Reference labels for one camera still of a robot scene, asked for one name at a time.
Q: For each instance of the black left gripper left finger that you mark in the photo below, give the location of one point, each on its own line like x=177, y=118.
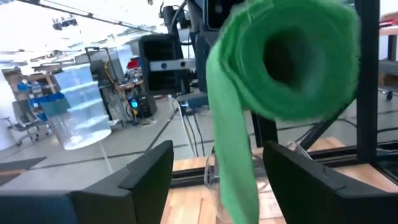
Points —
x=109, y=205

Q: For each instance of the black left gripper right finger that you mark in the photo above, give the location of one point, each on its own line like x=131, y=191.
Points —
x=326, y=205

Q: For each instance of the green woven bandage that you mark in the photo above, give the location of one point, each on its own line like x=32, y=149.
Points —
x=242, y=77

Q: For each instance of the black computer tower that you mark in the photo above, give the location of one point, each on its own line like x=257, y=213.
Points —
x=144, y=105

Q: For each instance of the white floor lamp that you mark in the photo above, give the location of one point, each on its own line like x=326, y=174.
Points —
x=87, y=144

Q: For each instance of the stacked clear plastic containers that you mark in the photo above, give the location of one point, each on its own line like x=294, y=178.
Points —
x=81, y=105

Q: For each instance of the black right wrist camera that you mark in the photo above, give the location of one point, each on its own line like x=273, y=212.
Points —
x=214, y=12

